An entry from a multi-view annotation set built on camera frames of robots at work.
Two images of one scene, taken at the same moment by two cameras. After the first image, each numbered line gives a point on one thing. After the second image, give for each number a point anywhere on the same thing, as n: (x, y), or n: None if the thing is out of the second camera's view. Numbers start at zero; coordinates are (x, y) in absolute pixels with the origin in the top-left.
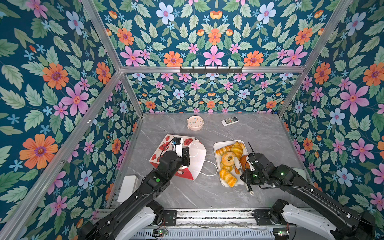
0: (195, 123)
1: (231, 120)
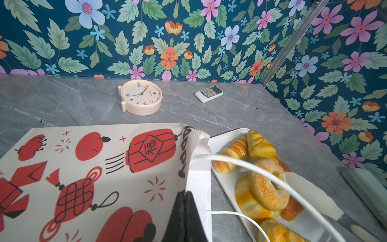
0: (140, 97)
1: (207, 94)
